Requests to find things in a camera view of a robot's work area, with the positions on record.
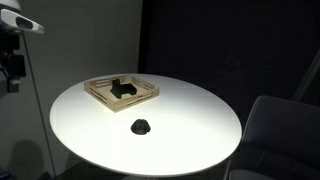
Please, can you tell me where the wooden slatted tray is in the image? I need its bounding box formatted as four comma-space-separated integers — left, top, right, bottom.
83, 74, 161, 113

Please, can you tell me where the thin grey pole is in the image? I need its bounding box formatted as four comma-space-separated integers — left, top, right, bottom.
21, 33, 57, 178

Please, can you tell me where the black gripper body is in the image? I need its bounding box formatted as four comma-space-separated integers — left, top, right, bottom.
0, 33, 27, 80

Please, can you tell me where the black angular frame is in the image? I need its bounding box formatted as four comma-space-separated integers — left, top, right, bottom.
110, 77, 138, 100

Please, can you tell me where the black round dome object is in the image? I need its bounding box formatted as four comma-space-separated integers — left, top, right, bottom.
130, 118, 152, 135

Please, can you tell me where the grey chair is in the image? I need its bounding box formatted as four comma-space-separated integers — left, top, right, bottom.
229, 95, 320, 180

